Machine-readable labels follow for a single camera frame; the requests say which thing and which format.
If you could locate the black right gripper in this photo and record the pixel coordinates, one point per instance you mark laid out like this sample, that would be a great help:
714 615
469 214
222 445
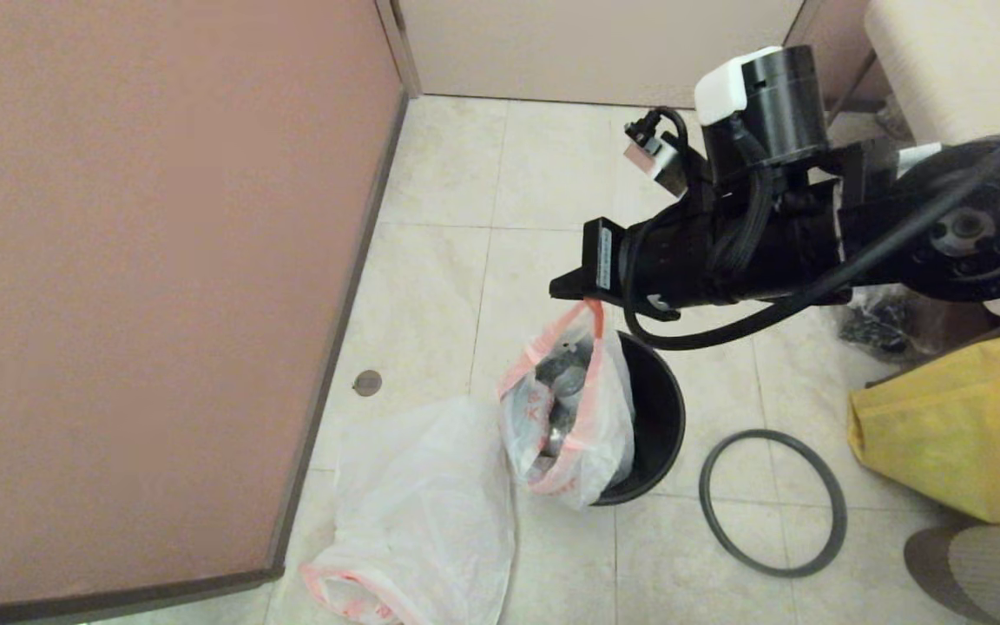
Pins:
665 260

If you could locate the white red bag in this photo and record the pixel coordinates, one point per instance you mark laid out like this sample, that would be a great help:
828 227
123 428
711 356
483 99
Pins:
604 417

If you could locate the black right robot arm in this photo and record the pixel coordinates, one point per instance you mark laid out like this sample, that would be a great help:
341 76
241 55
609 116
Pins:
960 234

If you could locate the black round trash bin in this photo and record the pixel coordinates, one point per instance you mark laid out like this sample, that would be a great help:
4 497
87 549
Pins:
656 417

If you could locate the white plastic bag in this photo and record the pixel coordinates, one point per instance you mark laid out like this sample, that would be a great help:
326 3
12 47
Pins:
422 486

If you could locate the clear bag with black contents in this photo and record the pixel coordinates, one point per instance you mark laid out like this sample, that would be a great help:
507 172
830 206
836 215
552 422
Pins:
878 334

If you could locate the yellow fabric tote bag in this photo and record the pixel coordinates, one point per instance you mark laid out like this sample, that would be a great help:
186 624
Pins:
951 434

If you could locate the round brown floor cap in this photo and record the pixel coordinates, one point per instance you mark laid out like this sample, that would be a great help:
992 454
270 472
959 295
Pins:
367 383

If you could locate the beige partition panel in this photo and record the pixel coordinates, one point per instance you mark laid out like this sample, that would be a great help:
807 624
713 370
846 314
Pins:
552 43

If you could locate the pink brown partition panel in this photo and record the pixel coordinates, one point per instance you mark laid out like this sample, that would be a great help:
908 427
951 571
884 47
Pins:
135 260

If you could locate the cream ribbed bench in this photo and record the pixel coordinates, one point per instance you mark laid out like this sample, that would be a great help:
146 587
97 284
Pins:
969 69

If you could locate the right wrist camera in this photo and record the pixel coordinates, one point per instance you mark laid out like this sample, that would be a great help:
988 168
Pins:
656 156

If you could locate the dark metal bench frame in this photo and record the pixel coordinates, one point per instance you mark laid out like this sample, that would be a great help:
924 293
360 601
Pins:
856 82

